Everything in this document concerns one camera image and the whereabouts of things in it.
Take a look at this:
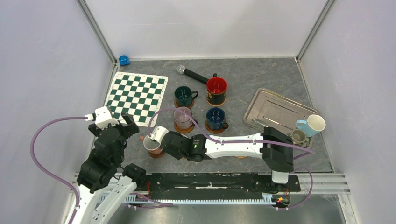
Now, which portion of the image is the light brown grooved coaster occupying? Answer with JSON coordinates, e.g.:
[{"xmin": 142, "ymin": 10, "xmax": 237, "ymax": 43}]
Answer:
[{"xmin": 174, "ymin": 121, "xmax": 195, "ymax": 134}]

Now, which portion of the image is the salmon pink white mug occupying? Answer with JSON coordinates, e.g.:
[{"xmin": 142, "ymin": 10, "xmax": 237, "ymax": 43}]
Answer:
[{"xmin": 140, "ymin": 136, "xmax": 162, "ymax": 151}]

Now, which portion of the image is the lilac cup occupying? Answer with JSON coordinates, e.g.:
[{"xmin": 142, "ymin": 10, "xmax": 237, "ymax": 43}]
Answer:
[{"xmin": 173, "ymin": 107, "xmax": 195, "ymax": 130}]

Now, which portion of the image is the brown grooved wooden coaster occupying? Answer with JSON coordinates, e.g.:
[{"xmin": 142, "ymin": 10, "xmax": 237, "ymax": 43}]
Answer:
[{"xmin": 174, "ymin": 99, "xmax": 194, "ymax": 109}]

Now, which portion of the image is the reddish brown grooved coaster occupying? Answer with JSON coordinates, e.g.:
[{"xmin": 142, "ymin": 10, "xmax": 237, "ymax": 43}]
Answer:
[{"xmin": 205, "ymin": 122, "xmax": 229, "ymax": 134}]

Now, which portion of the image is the dark blue mug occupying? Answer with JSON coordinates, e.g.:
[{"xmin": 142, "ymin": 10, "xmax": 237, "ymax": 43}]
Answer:
[{"xmin": 206, "ymin": 107, "xmax": 229, "ymax": 131}]

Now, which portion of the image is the dark green mug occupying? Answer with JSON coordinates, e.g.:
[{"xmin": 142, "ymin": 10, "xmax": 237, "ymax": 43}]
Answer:
[{"xmin": 174, "ymin": 86, "xmax": 198, "ymax": 106}]

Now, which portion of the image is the small grey cup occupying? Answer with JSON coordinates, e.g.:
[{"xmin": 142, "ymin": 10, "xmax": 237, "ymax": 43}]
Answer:
[{"xmin": 290, "ymin": 129, "xmax": 309, "ymax": 147}]

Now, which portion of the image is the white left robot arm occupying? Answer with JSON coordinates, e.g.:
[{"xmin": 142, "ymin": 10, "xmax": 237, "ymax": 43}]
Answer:
[{"xmin": 69, "ymin": 112, "xmax": 147, "ymax": 224}]

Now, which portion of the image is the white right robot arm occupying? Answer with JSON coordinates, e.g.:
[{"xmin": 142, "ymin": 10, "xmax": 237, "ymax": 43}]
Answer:
[{"xmin": 152, "ymin": 126, "xmax": 294, "ymax": 190}]

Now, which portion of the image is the dark walnut wooden coaster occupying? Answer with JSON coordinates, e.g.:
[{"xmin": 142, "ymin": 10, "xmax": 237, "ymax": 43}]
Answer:
[{"xmin": 148, "ymin": 150, "xmax": 165, "ymax": 158}]

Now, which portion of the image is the woven rattan coaster far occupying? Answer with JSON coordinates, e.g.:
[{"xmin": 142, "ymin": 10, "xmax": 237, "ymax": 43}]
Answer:
[{"xmin": 207, "ymin": 98, "xmax": 226, "ymax": 107}]

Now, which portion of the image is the cream cup lower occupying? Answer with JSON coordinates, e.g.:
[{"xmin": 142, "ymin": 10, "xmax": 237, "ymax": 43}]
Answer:
[{"xmin": 296, "ymin": 114, "xmax": 326, "ymax": 137}]

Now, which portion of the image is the green white chessboard mat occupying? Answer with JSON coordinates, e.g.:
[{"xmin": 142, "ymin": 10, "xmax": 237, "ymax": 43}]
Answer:
[{"xmin": 104, "ymin": 71, "xmax": 168, "ymax": 127}]

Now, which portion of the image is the blue toy car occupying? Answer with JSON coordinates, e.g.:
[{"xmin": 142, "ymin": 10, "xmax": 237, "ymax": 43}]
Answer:
[{"xmin": 118, "ymin": 55, "xmax": 130, "ymax": 66}]

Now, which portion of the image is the black handheld microphone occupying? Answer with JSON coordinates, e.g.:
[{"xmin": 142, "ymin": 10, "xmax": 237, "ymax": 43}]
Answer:
[{"xmin": 177, "ymin": 65, "xmax": 209, "ymax": 84}]

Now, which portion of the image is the metal serving tray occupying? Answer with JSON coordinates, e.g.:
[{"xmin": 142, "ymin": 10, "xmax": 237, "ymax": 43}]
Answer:
[{"xmin": 243, "ymin": 88, "xmax": 318, "ymax": 137}]

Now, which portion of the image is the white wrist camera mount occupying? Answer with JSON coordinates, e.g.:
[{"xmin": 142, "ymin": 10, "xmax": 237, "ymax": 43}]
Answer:
[{"xmin": 148, "ymin": 126, "xmax": 169, "ymax": 143}]

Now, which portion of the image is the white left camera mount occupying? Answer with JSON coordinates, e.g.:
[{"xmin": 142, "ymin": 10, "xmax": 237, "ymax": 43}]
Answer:
[{"xmin": 85, "ymin": 106, "xmax": 120, "ymax": 130}]

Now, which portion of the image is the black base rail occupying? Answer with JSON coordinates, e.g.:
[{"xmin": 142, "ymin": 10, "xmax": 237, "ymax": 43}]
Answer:
[{"xmin": 136, "ymin": 173, "xmax": 301, "ymax": 200}]

